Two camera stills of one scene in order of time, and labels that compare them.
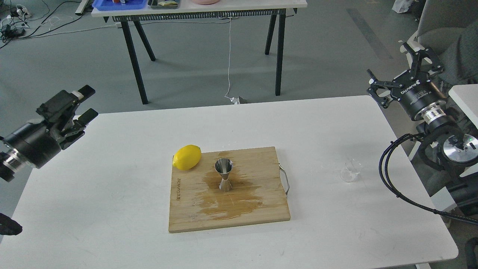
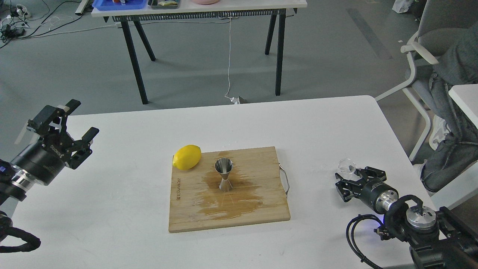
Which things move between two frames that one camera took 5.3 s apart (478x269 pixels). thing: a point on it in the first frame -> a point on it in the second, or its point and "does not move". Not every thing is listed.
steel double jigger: (224, 166) does not move
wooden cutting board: (257, 195) does not move
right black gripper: (414, 94) -> (371, 190)
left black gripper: (36, 142) -> (45, 160)
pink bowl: (205, 2) does not move
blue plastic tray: (105, 5) does not move
